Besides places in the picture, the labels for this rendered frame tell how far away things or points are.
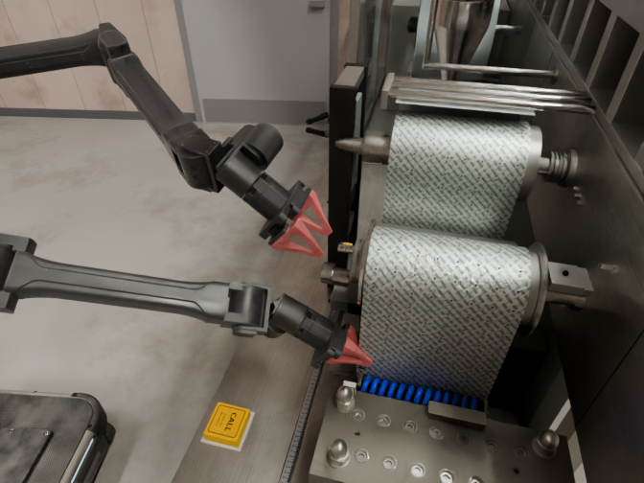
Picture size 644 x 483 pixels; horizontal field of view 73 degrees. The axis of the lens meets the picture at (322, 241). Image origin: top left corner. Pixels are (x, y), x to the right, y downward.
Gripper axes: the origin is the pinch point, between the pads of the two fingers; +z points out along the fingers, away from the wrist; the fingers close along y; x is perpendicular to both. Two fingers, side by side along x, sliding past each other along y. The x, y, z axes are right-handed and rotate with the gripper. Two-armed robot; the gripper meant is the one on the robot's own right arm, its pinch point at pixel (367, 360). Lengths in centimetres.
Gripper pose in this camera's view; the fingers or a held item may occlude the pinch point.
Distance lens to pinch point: 82.6
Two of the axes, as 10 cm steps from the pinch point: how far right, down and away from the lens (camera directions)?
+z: 8.4, 5.2, 1.5
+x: 4.9, -6.0, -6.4
